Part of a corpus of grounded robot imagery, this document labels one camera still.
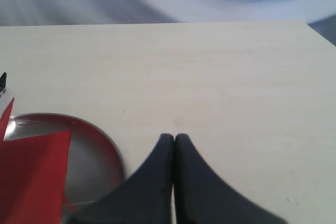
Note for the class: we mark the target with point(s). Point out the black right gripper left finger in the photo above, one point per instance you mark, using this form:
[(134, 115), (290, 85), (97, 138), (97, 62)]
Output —
[(145, 197)]

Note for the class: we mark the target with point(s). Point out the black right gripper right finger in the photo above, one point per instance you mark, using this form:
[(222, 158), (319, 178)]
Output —
[(201, 196)]

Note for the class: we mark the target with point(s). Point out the red flag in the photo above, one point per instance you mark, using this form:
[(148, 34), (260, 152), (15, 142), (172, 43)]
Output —
[(33, 171)]

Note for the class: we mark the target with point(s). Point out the round stainless steel plate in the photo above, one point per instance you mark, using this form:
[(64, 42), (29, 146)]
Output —
[(95, 164)]

